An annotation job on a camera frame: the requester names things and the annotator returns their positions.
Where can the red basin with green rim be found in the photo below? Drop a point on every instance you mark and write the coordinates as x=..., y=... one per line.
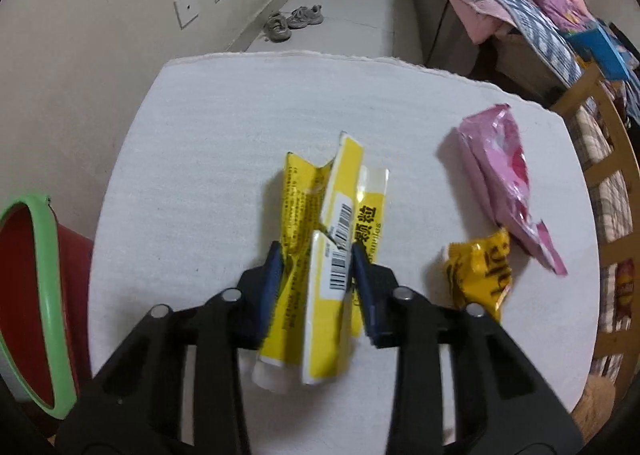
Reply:
x=30, y=285

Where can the blue book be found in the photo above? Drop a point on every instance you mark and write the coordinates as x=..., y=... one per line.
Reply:
x=600, y=52

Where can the pink snack bag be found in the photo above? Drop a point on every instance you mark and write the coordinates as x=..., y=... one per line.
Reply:
x=500, y=170

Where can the wooden chair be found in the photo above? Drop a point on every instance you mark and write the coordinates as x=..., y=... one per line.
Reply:
x=612, y=135

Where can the grey sneaker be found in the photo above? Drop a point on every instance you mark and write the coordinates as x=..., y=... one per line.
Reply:
x=306, y=16
x=277, y=27

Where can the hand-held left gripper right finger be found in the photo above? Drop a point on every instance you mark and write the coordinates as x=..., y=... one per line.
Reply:
x=361, y=280

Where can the yellow cardboard box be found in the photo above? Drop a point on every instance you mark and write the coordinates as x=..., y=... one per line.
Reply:
x=320, y=315

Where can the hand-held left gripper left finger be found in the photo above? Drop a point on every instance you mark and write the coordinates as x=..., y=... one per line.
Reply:
x=272, y=275

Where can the yellow snack wrapper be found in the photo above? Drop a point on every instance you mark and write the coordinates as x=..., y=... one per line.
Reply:
x=482, y=275

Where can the orange fuzzy stool cushion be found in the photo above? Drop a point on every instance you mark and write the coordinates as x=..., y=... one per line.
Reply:
x=595, y=400

